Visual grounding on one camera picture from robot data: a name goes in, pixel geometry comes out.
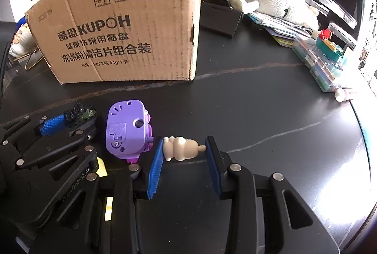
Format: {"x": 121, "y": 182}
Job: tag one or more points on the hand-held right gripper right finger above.
{"x": 213, "y": 171}

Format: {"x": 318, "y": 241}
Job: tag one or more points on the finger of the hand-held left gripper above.
{"x": 79, "y": 136}
{"x": 53, "y": 125}

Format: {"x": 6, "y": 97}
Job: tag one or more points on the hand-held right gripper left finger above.
{"x": 156, "y": 168}

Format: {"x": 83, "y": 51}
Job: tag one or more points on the green toy car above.
{"x": 84, "y": 115}

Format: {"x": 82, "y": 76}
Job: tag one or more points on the cream ice cream toy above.
{"x": 179, "y": 149}

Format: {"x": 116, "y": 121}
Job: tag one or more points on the brown cardboard box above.
{"x": 117, "y": 36}

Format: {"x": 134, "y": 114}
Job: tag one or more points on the purple plastic toy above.
{"x": 126, "y": 127}

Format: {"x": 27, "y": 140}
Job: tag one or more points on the pile of snack packets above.
{"x": 20, "y": 36}

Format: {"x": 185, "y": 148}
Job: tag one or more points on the clear plastic storage box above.
{"x": 321, "y": 74}

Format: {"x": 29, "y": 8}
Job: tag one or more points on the small white pink bottle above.
{"x": 341, "y": 94}

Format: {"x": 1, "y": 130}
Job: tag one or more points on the black rectangular case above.
{"x": 221, "y": 18}

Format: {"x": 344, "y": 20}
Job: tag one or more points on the stack of books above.
{"x": 279, "y": 27}

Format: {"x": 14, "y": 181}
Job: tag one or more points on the green red block toy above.
{"x": 327, "y": 47}

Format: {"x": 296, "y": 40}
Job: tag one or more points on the white plush toy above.
{"x": 274, "y": 0}

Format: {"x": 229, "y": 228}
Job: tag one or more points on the piano bench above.
{"x": 341, "y": 33}

